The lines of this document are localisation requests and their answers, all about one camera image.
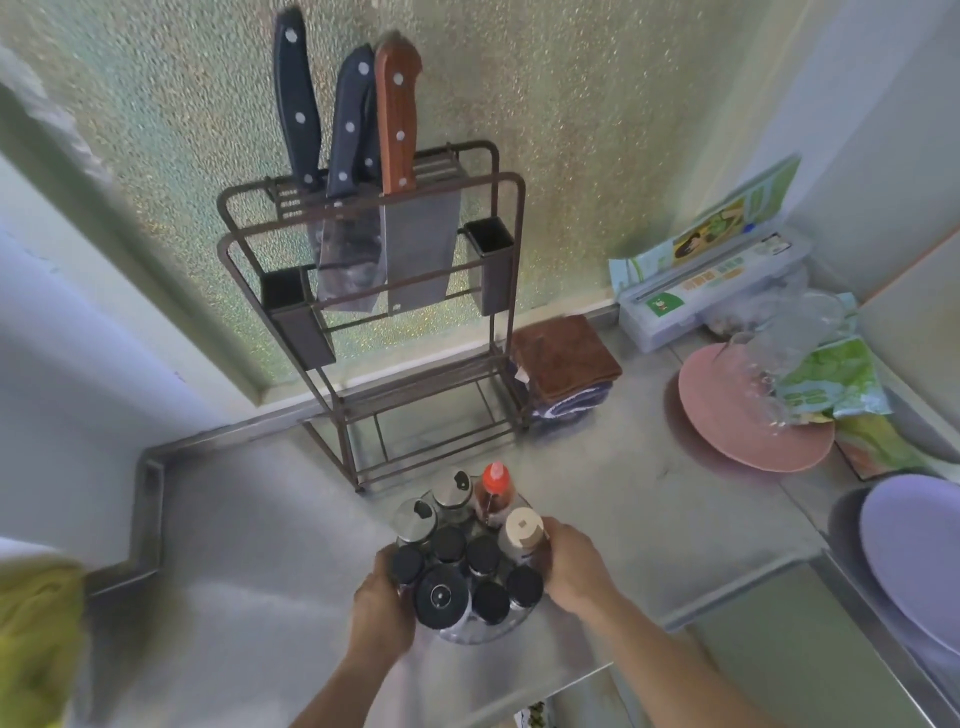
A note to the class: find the person's left forearm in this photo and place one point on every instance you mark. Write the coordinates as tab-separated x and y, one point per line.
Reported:
341	694

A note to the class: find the person's left hand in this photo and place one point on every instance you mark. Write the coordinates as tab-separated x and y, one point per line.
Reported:
381	619

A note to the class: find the frosted glass window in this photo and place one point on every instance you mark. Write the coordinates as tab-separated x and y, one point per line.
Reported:
570	150

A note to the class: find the brown folded cloth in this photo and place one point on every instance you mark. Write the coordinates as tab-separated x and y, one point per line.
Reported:
566	354

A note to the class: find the white cling film dispenser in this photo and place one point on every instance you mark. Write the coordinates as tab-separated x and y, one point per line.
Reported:
697	296

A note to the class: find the yellow green flat packet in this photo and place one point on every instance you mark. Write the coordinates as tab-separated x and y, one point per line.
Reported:
877	444

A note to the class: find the green printed carton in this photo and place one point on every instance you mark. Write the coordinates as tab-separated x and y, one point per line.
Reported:
709	229

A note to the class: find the yellow green cloth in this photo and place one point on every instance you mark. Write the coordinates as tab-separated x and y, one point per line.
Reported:
37	637

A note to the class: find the person's right forearm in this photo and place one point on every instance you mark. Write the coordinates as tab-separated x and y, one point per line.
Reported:
675	667

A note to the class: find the brown utensil holder cup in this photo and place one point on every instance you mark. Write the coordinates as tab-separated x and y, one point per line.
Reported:
300	319
491	266

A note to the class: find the small black cap spice jar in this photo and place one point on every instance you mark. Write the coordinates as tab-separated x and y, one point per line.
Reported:
448	543
525	586
484	556
491	603
406	565

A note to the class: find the person's left fingers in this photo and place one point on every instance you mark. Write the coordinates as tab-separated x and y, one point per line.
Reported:
385	561

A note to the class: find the green printed packet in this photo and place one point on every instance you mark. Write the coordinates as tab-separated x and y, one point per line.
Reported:
836	379

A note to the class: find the clear round condiment tray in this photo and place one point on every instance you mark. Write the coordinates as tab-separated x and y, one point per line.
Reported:
459	634

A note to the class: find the large black lid jar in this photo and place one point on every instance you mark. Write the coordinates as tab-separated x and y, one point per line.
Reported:
442	598

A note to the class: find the brown metal knife rack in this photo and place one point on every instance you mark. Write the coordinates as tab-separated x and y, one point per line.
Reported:
352	420

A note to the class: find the blue folded cloth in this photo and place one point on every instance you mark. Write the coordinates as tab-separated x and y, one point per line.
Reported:
574	401

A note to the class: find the person's right fingers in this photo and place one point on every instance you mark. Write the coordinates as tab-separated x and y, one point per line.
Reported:
546	547

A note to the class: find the person's right hand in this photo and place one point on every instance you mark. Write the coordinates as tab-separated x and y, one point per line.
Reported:
577	566

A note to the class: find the beige cap bottle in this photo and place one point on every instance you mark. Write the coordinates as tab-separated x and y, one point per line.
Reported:
523	531

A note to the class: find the lilac plate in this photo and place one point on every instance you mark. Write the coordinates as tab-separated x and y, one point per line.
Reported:
916	555

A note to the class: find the steel sink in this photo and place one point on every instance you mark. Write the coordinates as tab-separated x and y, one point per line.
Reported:
787	660

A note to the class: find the clear plastic bag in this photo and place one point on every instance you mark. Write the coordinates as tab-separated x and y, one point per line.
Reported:
787	337

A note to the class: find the silver lid glass shaker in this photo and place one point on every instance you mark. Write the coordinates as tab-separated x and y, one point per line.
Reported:
415	520
452	492

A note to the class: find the pink plate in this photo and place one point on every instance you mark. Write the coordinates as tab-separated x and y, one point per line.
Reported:
731	420

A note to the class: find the red cap sauce bottle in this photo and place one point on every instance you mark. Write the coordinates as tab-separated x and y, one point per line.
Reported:
495	487

